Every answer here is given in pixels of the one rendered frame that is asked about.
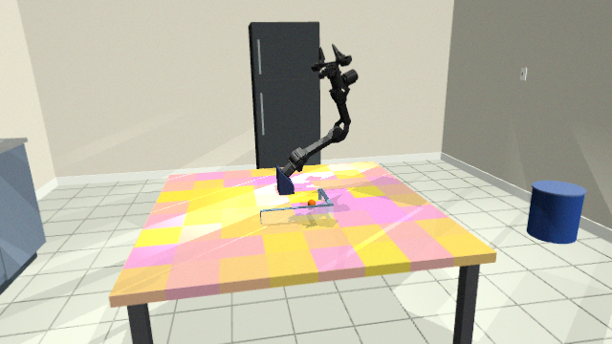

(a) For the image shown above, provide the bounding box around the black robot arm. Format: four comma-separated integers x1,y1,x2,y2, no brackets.
280,67,359,179

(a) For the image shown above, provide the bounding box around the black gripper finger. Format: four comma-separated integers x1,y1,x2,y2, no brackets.
316,47,325,65
332,44,345,62

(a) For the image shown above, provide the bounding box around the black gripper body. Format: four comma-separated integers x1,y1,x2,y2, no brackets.
311,55,352,81

